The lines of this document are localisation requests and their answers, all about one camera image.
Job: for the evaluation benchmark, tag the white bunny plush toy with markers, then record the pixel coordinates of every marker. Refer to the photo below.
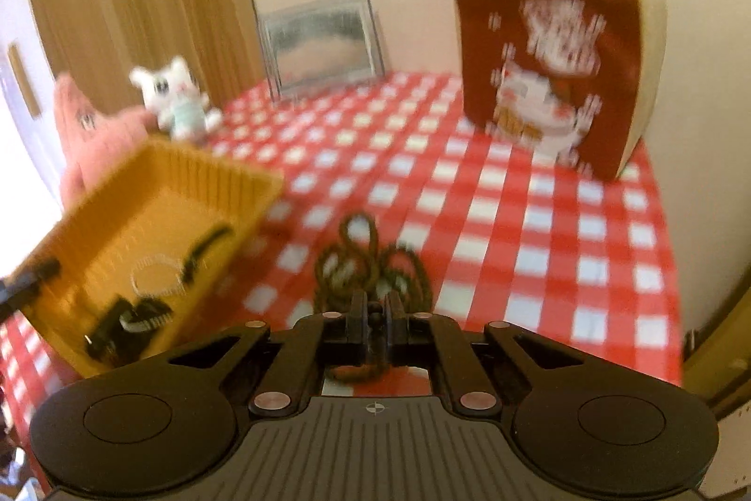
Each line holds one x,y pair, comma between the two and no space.
183,112

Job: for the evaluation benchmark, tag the red lucky cat cushion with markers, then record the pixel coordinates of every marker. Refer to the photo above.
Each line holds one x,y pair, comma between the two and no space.
573,80

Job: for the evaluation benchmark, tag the pink starfish plush toy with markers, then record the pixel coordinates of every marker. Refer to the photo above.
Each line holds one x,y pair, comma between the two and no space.
93,143

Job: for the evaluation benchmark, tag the silver sand art frame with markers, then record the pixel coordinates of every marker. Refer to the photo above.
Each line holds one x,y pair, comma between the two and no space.
324,43

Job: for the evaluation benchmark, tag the yellow plastic tray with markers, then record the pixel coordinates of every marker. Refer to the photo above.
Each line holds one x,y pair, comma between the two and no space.
166,222

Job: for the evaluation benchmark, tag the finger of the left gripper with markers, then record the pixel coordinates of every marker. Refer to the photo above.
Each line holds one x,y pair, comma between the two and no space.
26,284

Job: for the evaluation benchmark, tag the red white checkered tablecloth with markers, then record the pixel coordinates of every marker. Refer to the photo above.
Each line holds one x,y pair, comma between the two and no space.
502,233

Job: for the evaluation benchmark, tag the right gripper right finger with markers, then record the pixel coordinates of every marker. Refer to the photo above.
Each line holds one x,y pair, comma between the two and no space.
438,345

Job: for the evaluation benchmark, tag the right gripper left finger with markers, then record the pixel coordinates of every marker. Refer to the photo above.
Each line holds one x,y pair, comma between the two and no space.
315,344

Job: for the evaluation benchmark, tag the wooden wall hook strip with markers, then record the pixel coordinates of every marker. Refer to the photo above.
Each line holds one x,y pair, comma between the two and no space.
22,79

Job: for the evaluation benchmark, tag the black leather band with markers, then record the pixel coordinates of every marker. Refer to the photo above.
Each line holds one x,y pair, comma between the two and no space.
126,329

